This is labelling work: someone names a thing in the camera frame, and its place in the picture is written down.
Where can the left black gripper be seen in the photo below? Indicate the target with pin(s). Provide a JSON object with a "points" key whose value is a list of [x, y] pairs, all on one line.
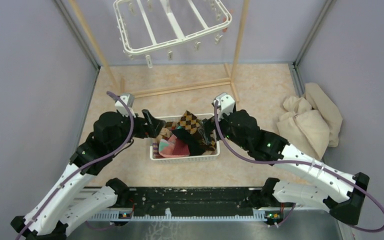
{"points": [[144, 129]]}

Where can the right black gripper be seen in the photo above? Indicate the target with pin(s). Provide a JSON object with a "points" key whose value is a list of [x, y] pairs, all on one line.
{"points": [[207, 127]]}

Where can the maroon striped beige sock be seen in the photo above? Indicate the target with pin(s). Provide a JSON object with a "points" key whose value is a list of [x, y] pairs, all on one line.
{"points": [[164, 134]]}

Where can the black sock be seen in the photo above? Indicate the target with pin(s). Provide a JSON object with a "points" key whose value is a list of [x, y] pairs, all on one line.
{"points": [[195, 149]]}

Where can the brown argyle sock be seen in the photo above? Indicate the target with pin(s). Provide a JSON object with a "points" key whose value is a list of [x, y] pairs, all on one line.
{"points": [[191, 123], [171, 125]]}

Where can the pink patterned sock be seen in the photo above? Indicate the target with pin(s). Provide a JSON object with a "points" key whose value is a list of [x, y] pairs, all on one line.
{"points": [[166, 148]]}

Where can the white plastic basket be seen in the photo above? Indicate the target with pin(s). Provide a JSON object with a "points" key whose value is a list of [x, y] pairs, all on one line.
{"points": [[202, 158]]}

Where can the white plastic sock hanger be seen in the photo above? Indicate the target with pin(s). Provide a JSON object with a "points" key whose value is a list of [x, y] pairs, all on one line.
{"points": [[137, 32]]}

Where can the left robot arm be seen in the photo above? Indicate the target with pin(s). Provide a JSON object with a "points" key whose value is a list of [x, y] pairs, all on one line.
{"points": [[79, 165]]}

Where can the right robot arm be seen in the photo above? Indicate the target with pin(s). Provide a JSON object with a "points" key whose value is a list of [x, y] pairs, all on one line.
{"points": [[340, 194]]}

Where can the wooden hanger rack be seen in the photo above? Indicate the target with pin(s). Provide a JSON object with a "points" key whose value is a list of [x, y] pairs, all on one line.
{"points": [[180, 39]]}

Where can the brown argyle sock in basket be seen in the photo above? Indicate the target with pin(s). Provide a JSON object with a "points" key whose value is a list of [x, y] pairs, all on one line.
{"points": [[171, 125]]}

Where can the beige crumpled cloth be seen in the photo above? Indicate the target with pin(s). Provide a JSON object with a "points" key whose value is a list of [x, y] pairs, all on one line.
{"points": [[312, 122]]}

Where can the pink plastic clip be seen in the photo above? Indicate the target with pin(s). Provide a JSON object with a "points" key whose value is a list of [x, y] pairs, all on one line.
{"points": [[224, 30]]}

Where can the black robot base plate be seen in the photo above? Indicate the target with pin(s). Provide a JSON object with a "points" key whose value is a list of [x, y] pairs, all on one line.
{"points": [[193, 204]]}

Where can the aluminium frame rail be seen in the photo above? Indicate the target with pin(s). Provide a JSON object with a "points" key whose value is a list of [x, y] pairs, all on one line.
{"points": [[120, 204]]}

